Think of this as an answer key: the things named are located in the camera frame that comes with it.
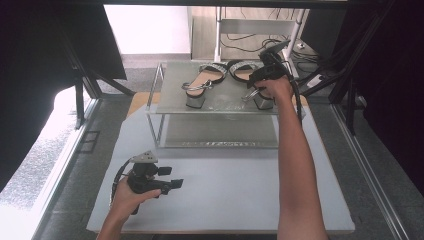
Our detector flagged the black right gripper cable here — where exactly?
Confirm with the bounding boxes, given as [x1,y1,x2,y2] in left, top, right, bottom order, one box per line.
[279,59,305,126]

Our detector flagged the metal two-tier shoe rack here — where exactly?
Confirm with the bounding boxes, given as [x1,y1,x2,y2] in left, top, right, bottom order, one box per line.
[145,60,306,150]

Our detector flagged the black rhinestone strap sandal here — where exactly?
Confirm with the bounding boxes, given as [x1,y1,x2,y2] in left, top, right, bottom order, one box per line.
[229,60,275,111]
[181,62,229,110]

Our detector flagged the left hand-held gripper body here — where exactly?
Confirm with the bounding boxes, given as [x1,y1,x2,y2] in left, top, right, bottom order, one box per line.
[125,150,168,216]

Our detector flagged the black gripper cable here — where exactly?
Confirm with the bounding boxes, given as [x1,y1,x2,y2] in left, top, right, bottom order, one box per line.
[279,59,305,126]
[110,159,134,205]

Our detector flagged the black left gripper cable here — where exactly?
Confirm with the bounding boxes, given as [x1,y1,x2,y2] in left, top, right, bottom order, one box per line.
[110,159,134,205]

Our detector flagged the black floor cables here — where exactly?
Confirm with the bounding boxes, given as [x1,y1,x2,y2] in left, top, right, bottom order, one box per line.
[220,32,322,65]

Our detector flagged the white metal stand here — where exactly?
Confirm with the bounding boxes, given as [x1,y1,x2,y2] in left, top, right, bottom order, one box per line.
[214,6,307,65]

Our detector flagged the dark curtain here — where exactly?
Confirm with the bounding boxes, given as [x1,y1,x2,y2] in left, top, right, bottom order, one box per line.
[0,0,128,194]
[333,0,424,196]

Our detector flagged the person's left hand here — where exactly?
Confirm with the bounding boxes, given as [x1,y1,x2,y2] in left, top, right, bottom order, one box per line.
[109,176,163,224]

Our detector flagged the black metal frame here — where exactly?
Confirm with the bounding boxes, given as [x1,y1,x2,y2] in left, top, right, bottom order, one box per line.
[60,31,136,130]
[295,0,398,135]

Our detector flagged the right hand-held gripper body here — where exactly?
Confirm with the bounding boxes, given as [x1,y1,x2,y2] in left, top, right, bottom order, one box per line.
[254,39,296,83]

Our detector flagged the person's right hand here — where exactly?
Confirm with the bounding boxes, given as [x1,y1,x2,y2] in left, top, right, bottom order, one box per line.
[254,75,295,105]

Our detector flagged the aluminium rail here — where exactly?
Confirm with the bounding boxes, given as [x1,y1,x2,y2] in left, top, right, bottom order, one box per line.
[30,97,102,240]
[330,102,403,240]

